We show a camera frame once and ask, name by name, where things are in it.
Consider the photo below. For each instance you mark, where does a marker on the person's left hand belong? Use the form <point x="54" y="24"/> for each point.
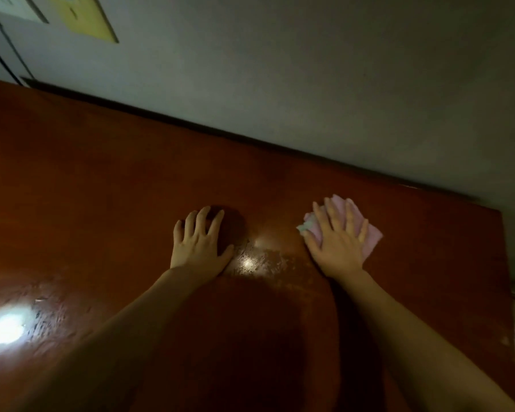
<point x="197" y="249"/>

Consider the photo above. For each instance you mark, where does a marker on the person's right forearm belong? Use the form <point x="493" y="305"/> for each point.
<point x="429" y="347"/>

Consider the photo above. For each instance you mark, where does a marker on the yellow wall sticker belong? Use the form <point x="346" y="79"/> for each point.
<point x="81" y="14"/>

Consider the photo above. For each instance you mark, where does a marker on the reddish wooden desk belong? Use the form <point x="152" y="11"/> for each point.
<point x="86" y="184"/>

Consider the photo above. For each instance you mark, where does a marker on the person's right hand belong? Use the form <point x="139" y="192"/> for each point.
<point x="336" y="246"/>

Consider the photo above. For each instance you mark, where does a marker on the person's left forearm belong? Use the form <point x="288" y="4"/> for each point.
<point x="103" y="347"/>

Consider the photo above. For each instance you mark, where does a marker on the white wall outlet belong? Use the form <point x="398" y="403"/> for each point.
<point x="13" y="4"/>

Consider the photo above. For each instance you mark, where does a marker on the pink cleaning cloth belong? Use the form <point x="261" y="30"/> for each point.
<point x="373" y="231"/>

